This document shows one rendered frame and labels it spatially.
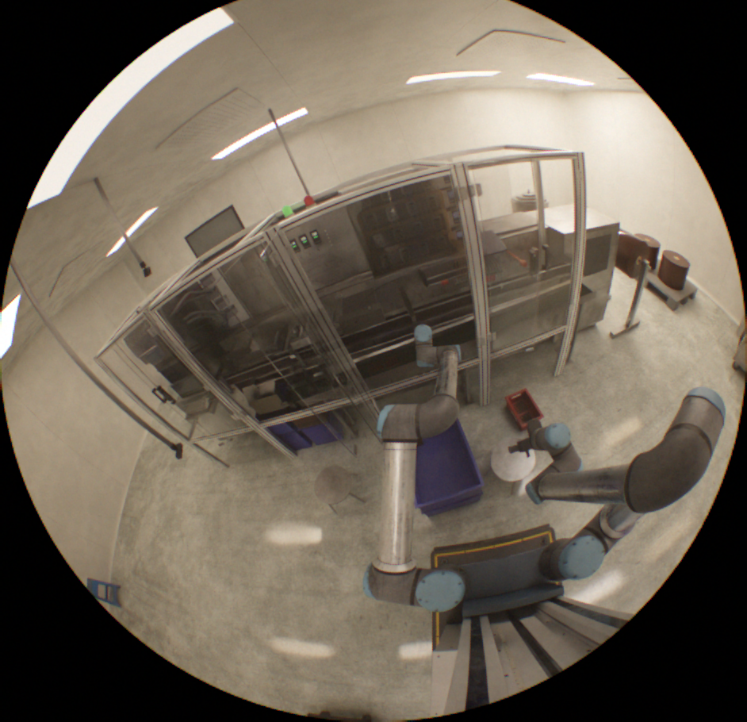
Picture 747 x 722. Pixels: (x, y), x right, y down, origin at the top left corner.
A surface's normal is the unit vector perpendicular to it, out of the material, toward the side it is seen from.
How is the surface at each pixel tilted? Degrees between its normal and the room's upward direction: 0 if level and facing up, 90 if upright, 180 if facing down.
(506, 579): 0
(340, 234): 90
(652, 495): 63
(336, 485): 0
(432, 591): 5
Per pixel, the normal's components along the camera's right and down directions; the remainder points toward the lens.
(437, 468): -0.32, -0.70
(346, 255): 0.11, 0.65
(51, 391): 0.94, -0.31
